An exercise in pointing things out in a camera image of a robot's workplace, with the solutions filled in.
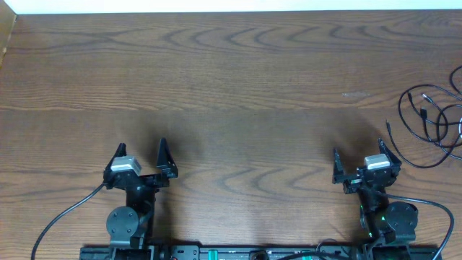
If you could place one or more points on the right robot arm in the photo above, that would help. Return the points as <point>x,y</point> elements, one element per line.
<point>389,225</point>

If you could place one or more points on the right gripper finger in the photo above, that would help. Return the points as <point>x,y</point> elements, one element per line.
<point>339,175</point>
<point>394,161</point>

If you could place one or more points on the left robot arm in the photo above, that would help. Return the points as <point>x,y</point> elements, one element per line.
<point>130,226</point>

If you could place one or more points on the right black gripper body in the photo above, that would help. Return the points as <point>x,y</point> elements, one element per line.
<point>354,185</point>

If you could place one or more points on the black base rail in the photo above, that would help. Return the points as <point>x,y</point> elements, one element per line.
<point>195,252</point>

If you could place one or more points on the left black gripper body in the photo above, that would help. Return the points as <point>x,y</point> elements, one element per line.
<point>145,179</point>

